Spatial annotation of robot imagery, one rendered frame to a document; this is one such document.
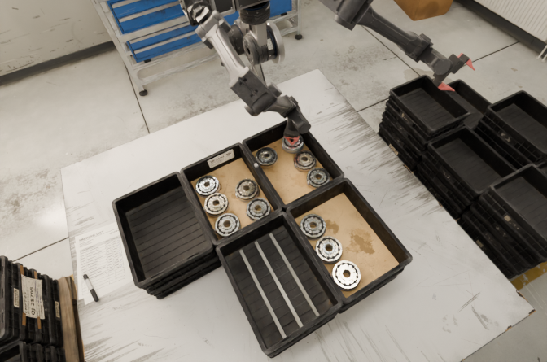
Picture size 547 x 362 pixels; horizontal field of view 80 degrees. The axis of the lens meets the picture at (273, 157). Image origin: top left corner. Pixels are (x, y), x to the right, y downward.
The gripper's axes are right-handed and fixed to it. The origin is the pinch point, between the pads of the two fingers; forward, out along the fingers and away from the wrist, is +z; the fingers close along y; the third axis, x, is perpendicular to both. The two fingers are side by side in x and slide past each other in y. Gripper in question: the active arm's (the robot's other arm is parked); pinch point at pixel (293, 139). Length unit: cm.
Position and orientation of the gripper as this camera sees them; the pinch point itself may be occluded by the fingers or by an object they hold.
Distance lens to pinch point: 153.7
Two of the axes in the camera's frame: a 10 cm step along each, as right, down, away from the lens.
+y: 2.8, -7.7, 5.7
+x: -9.6, -2.1, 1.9
